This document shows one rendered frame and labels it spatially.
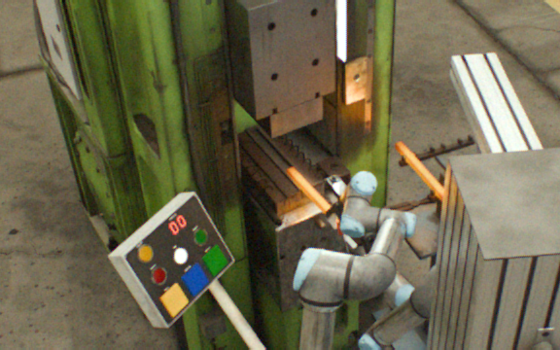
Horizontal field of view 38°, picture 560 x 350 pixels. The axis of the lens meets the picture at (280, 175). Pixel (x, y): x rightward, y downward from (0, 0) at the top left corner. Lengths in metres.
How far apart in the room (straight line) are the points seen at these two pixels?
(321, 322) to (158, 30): 0.98
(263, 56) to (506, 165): 1.24
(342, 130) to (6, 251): 2.04
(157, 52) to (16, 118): 2.86
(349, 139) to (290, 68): 0.62
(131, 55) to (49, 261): 1.62
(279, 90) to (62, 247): 2.01
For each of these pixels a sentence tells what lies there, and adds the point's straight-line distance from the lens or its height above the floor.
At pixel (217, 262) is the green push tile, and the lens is 2.70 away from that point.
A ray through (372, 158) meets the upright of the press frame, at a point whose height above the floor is 0.85.
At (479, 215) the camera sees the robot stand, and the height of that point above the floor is 2.03.
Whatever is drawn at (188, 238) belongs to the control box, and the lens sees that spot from 2.64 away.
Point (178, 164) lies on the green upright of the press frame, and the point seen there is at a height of 1.19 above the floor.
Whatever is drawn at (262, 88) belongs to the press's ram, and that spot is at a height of 1.48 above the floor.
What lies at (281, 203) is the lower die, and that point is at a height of 0.97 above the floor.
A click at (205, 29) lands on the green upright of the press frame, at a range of 2.57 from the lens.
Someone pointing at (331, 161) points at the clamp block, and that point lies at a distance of 3.08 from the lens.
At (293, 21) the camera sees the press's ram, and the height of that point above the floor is 1.68.
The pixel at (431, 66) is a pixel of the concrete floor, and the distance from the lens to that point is 5.41.
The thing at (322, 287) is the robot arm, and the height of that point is 1.36.
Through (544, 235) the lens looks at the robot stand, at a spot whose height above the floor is 2.03.
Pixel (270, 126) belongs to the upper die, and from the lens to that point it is 2.70.
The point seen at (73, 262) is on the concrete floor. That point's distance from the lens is 4.25.
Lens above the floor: 2.95
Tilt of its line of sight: 41 degrees down
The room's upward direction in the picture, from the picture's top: 3 degrees counter-clockwise
